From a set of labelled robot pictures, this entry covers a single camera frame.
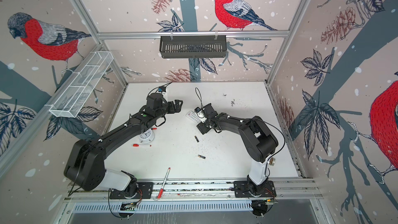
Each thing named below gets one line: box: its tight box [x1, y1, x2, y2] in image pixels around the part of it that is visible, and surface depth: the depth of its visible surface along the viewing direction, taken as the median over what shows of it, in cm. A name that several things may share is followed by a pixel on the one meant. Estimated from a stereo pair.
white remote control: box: [185, 110, 202, 124], surface depth 101 cm
